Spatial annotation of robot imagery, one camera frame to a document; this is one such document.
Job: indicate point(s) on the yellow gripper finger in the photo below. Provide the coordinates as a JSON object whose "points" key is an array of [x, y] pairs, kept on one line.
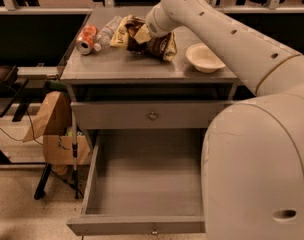
{"points": [[143, 35]]}

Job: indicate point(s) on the brown chip bag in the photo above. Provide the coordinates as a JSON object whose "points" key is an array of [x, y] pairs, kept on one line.
{"points": [[163, 48]]}

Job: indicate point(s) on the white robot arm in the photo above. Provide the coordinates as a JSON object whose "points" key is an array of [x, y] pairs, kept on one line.
{"points": [[252, 169]]}

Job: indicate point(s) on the grey drawer cabinet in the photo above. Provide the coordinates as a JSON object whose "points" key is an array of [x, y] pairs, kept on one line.
{"points": [[120, 75]]}

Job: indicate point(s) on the closed grey top drawer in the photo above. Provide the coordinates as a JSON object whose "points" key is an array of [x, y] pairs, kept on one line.
{"points": [[146, 115]]}

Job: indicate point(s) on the open grey middle drawer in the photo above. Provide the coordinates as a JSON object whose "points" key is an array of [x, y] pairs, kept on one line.
{"points": [[143, 182]]}

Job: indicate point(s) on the clear plastic water bottle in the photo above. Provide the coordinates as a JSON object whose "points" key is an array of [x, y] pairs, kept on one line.
{"points": [[106, 34]]}

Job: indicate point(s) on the orange soda can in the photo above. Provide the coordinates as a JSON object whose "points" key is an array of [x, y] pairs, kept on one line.
{"points": [[86, 39]]}

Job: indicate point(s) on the white paper bowl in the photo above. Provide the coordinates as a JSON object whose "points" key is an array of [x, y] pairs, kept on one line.
{"points": [[203, 58]]}

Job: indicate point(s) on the cardboard box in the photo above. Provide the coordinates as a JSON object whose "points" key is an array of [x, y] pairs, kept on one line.
{"points": [[53, 123]]}

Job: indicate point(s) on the black tripod stand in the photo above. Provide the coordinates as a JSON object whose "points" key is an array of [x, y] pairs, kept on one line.
{"points": [[39, 193]]}

